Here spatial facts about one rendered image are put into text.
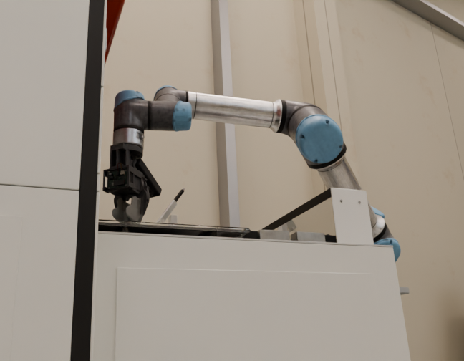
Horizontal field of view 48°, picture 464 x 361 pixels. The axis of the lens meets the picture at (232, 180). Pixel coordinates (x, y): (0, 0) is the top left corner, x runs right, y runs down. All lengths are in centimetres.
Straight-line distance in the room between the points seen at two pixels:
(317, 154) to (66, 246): 85
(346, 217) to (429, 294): 421
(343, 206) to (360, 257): 14
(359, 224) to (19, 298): 75
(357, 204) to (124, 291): 56
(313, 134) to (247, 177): 266
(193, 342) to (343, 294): 31
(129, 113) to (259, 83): 323
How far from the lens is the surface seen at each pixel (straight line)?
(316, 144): 137
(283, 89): 465
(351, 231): 116
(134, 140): 129
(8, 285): 66
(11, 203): 69
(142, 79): 381
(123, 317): 87
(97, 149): 72
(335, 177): 145
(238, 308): 93
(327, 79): 471
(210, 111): 145
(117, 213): 125
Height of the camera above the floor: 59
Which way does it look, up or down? 20 degrees up
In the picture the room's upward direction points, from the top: 3 degrees counter-clockwise
